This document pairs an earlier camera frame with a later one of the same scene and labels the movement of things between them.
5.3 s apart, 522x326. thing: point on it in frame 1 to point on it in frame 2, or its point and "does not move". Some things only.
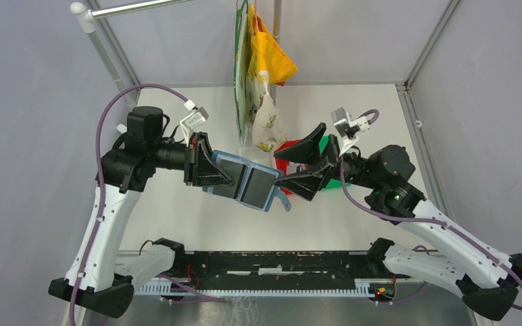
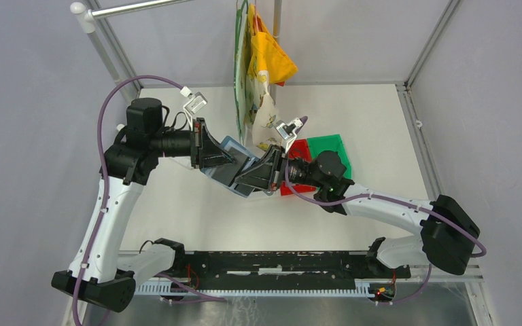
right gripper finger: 308,149 to 274,157
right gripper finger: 306,185 to 259,177
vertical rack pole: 277,21 does not move
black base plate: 282,270 does not move
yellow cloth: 266,53 does not move
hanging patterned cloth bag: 257,120 does not move
